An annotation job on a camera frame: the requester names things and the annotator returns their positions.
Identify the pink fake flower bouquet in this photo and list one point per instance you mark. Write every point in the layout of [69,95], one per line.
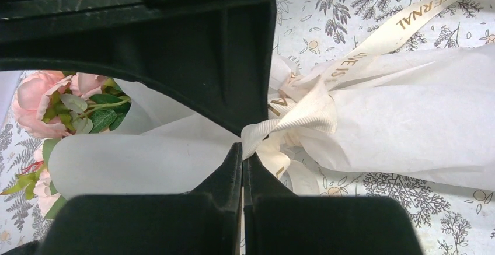
[53,105]

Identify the floral patterned table mat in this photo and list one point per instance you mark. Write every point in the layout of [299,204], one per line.
[447,219]

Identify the white translucent wrapping paper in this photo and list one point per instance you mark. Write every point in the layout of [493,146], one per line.
[170,159]

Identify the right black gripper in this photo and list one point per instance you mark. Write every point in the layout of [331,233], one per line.
[212,56]

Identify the cream printed ribbon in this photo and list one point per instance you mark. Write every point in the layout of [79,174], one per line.
[328,91]

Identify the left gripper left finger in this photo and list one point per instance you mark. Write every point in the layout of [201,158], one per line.
[220,212]

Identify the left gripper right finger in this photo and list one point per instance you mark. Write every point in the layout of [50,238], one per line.
[265,208]

